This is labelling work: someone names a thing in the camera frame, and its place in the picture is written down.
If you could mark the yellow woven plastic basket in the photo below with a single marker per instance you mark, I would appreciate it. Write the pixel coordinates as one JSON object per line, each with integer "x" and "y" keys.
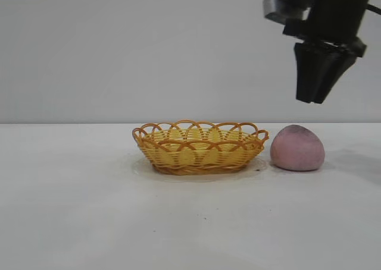
{"x": 193, "y": 160}

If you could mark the pink peach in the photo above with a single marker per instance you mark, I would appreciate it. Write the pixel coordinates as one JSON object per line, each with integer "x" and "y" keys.
{"x": 297, "y": 149}

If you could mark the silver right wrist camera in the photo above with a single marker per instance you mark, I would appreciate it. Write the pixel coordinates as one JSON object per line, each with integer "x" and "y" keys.
{"x": 275, "y": 8}

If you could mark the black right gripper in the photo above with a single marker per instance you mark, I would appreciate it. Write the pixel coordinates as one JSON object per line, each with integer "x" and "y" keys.
{"x": 336, "y": 17}

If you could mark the black right wrist camera bracket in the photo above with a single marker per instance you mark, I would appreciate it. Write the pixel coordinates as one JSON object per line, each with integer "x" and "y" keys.
{"x": 303, "y": 1}

